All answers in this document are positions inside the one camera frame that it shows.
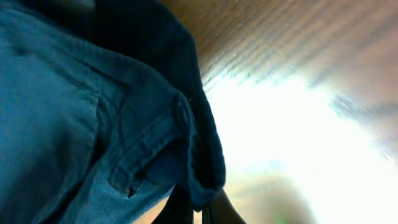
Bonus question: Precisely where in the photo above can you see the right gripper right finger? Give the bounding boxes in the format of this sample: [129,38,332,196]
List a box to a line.
[202,189,246,224]

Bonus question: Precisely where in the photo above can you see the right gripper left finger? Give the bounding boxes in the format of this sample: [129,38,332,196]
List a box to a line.
[152,185,193,224]

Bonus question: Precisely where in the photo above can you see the dark blue shorts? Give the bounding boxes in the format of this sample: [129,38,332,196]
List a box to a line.
[1,1,226,223]

